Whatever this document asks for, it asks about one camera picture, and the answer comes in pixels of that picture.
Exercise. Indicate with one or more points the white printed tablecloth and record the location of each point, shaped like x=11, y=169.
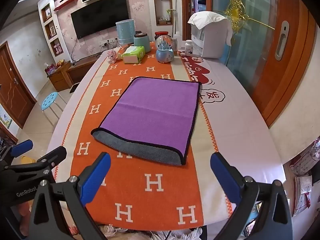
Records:
x=237, y=130

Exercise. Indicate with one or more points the purple and grey towel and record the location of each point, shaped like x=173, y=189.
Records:
x=155, y=105

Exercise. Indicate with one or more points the gold hanging ornament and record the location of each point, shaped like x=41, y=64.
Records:
x=236, y=10

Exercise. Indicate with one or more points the black wall television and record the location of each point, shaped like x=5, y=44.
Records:
x=100, y=17

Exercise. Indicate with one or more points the blue round stool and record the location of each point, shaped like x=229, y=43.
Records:
x=51, y=100

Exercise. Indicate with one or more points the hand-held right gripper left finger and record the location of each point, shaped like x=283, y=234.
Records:
x=96, y=176

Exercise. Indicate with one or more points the pile of plastic packets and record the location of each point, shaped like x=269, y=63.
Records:
x=303, y=180

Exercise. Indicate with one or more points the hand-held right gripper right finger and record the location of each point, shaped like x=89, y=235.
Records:
x=224, y=176

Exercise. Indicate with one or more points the brown wooden door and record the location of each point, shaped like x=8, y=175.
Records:
x=15, y=85

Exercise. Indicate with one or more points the small metal can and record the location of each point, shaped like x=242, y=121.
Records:
x=174, y=44

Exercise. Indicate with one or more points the orange wooden sliding door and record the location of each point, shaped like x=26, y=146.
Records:
x=287, y=80

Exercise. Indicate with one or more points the white folded cloth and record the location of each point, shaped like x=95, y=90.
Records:
x=206, y=18

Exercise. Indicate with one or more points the glass jar with red lid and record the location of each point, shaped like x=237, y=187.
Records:
x=160, y=35

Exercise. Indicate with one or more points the teal canister with dark lid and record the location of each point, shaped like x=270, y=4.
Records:
x=142, y=42

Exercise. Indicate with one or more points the orange letter-print blanket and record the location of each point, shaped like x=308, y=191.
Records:
x=150, y=192

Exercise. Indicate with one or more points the blue snow globe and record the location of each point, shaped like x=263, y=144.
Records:
x=165, y=53

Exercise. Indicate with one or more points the green tissue packet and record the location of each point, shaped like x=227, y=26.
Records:
x=133, y=55

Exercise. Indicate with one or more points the wooden television cabinet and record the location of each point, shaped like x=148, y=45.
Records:
x=75, y=71

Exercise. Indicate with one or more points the pink box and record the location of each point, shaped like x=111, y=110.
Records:
x=50, y=69

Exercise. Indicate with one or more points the white pill bottle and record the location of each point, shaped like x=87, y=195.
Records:
x=188, y=48

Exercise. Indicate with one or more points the white water dispenser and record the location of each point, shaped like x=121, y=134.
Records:
x=212, y=40

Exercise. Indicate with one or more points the light blue cylindrical container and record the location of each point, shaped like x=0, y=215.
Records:
x=124, y=31

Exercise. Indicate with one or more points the pink plush toy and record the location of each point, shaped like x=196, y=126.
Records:
x=113, y=56

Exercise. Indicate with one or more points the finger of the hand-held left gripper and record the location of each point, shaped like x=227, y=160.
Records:
x=53, y=155
x=22, y=147

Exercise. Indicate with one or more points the red wall shelf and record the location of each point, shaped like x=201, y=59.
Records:
x=65, y=4

